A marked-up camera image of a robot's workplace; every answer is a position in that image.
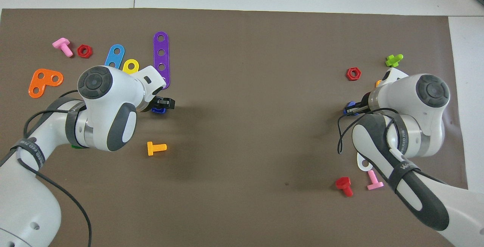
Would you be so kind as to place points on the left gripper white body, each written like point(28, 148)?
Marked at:
point(151, 84)

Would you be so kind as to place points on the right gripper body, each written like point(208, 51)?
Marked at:
point(393, 76)

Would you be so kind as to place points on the blue square plastic nut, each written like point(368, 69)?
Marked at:
point(159, 111)

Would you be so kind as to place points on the blue plastic screw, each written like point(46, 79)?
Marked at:
point(348, 106)

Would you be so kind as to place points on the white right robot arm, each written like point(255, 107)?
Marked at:
point(416, 126)

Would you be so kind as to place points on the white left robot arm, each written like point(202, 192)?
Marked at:
point(22, 201)

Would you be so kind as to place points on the lime cross-head plastic screw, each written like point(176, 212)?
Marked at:
point(393, 61)

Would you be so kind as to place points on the red hexagonal plastic nut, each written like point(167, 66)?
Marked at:
point(348, 73)
point(79, 50)

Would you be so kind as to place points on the orange plastic screw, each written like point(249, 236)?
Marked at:
point(150, 148)

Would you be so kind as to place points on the pink plastic screw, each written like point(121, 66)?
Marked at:
point(62, 44)
point(372, 177)

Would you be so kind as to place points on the red plastic screw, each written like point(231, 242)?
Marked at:
point(343, 182)

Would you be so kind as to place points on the dark green plastic screw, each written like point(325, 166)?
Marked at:
point(77, 146)

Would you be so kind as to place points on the purple four-hole plastic plate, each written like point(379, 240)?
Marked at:
point(161, 59)

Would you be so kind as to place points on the yellow three-hole plastic plate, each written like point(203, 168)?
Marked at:
point(126, 67)

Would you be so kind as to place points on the blue two-hole plastic plate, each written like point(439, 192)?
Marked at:
point(113, 58)

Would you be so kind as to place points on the white curved five-hole plate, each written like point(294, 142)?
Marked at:
point(361, 167)

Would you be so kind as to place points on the brown table mat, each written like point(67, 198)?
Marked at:
point(245, 126)

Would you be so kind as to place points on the orange angled plastic plate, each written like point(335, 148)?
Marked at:
point(38, 77)

